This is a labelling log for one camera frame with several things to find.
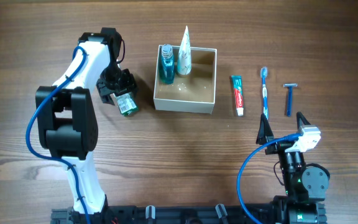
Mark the green white soap packet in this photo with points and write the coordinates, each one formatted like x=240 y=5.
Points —
x=126 y=104

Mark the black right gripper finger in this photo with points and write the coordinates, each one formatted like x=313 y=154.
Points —
x=301 y=120
x=265 y=133

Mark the white floral lotion tube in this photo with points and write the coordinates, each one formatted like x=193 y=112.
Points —
x=184 y=55

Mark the black mounting rail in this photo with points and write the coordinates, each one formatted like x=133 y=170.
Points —
x=218 y=214

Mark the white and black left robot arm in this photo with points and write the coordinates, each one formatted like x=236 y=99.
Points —
x=64 y=127

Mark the teal mouthwash bottle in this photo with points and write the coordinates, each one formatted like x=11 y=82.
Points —
x=167 y=64

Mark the blue toothbrush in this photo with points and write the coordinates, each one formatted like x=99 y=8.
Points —
x=263 y=75

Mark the blue disposable razor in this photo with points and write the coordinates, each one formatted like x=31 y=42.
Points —
x=290 y=87

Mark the colgate toothpaste tube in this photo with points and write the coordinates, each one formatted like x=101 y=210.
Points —
x=237 y=86

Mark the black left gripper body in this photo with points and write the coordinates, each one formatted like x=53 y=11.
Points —
x=118 y=81

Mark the white cardboard box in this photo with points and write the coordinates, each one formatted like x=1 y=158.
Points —
x=194 y=93

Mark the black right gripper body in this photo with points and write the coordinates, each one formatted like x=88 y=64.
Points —
x=286 y=160

